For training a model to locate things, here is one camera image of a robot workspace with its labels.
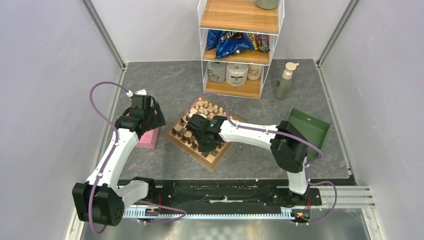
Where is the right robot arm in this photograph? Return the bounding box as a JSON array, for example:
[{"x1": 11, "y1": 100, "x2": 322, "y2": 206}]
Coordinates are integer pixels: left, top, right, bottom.
[{"x1": 186, "y1": 113, "x2": 309, "y2": 205}]

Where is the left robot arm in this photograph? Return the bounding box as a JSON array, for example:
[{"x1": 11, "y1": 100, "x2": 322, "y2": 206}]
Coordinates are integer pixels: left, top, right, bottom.
[{"x1": 72, "y1": 94, "x2": 166, "y2": 226}]

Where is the wooden chess board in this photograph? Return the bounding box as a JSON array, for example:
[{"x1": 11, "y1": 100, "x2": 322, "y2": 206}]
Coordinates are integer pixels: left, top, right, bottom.
[{"x1": 164, "y1": 96, "x2": 233, "y2": 171}]

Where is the pink plastic bin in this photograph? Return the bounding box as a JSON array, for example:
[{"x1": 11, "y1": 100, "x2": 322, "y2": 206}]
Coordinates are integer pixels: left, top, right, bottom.
[{"x1": 127, "y1": 124, "x2": 160, "y2": 149}]

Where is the white printed mug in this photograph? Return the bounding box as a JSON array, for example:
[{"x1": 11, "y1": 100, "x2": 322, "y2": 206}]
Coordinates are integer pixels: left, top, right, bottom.
[{"x1": 207, "y1": 61, "x2": 227, "y2": 83}]

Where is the white toilet paper roll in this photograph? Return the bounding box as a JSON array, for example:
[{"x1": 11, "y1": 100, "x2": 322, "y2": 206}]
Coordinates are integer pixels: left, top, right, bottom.
[{"x1": 225, "y1": 63, "x2": 249, "y2": 87}]

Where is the white cup right shelf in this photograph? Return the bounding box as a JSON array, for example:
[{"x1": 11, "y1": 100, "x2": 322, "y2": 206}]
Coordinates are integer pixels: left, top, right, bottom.
[{"x1": 247, "y1": 64, "x2": 263, "y2": 81}]

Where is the green soap pump bottle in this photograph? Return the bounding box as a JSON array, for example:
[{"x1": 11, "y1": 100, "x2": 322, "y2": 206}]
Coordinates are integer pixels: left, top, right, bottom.
[{"x1": 274, "y1": 62, "x2": 300, "y2": 100}]

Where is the blue chips bag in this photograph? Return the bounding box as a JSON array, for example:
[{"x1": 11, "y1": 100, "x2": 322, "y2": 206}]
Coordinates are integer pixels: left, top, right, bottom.
[{"x1": 205, "y1": 29, "x2": 255, "y2": 59}]

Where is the brown candy bag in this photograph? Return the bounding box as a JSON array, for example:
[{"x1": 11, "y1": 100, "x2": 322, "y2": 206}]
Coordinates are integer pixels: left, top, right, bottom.
[{"x1": 253, "y1": 33, "x2": 270, "y2": 53}]

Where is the green plastic bin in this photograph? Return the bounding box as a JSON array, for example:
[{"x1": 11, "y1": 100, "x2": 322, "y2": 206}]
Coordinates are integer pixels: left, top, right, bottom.
[{"x1": 287, "y1": 108, "x2": 331, "y2": 150}]

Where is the green jar top shelf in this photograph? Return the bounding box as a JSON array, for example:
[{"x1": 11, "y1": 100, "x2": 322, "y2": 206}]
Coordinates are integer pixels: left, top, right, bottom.
[{"x1": 255, "y1": 0, "x2": 279, "y2": 10}]

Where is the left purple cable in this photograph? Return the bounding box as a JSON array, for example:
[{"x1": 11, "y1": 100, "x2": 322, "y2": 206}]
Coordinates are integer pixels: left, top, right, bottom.
[{"x1": 87, "y1": 82, "x2": 188, "y2": 236}]

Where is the purple cable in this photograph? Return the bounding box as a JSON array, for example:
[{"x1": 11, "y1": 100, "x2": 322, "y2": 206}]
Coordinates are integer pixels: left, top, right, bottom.
[
  {"x1": 187, "y1": 93, "x2": 338, "y2": 227},
  {"x1": 87, "y1": 82, "x2": 188, "y2": 236}
]

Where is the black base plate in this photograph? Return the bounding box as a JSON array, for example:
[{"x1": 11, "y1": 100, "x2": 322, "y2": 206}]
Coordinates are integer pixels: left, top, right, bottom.
[{"x1": 117, "y1": 178, "x2": 324, "y2": 216}]

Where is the white wire wooden shelf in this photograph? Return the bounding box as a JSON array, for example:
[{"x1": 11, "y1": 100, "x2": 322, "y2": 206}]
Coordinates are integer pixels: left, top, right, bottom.
[{"x1": 197, "y1": 0, "x2": 285, "y2": 99}]

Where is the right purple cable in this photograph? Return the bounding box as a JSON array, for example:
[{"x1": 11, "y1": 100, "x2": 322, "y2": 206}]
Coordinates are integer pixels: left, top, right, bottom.
[{"x1": 187, "y1": 93, "x2": 338, "y2": 227}]

